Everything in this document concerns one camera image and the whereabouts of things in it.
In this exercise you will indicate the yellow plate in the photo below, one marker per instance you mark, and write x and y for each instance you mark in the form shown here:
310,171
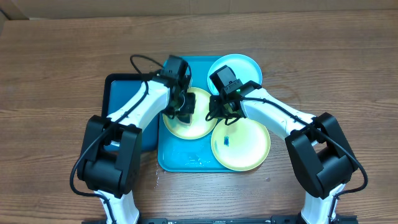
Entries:
241,146
198,127

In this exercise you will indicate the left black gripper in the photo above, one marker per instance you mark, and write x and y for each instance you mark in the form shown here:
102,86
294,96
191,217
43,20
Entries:
191,98

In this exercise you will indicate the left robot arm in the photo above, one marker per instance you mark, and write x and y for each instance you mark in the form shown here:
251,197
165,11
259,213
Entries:
110,155

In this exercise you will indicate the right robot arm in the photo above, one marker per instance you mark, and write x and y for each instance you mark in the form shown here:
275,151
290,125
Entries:
321,157

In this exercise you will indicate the teal plastic tray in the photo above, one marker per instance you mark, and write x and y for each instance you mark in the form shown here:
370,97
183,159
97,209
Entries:
181,155

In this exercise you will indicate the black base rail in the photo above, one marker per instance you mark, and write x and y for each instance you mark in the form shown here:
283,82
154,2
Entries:
275,219

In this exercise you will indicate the green and orange sponge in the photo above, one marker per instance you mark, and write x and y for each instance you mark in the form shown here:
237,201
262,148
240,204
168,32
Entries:
185,119

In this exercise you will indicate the black water tray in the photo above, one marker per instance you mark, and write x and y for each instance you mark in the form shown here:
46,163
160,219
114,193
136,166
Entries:
119,88

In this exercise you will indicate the light blue plate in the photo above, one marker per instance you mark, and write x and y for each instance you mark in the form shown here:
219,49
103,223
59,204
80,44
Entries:
245,70

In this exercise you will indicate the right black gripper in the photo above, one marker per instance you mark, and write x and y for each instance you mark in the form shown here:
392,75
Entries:
218,109

